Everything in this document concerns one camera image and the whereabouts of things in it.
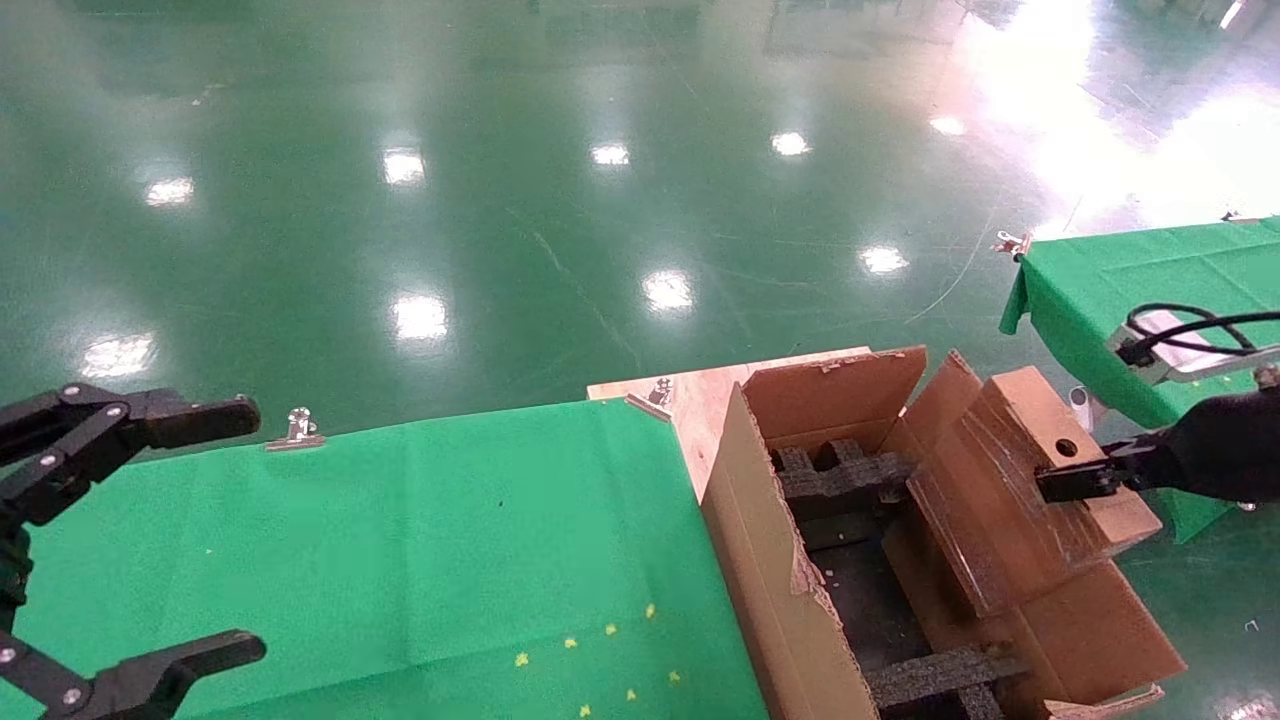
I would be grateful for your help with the large open brown carton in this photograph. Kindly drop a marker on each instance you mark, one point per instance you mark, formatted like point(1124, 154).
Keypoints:
point(780, 580)

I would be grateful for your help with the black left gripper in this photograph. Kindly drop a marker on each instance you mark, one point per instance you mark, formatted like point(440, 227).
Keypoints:
point(12, 575)

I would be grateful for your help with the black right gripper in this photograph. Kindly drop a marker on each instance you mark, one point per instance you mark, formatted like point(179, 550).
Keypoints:
point(1230, 450)

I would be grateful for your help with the large green table cloth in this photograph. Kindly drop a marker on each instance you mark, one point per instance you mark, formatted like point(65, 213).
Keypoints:
point(380, 540)

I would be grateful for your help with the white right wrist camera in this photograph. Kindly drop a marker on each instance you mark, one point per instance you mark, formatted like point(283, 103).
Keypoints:
point(1190, 355)

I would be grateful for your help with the black foam insert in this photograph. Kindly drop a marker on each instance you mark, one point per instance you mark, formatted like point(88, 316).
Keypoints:
point(845, 475)
point(940, 680)

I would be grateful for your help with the small green table cloth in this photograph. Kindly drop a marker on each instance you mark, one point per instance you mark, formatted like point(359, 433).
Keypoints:
point(1100, 290)

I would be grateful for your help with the small brown cardboard box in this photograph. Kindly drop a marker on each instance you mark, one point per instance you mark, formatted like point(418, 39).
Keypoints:
point(1010, 490)

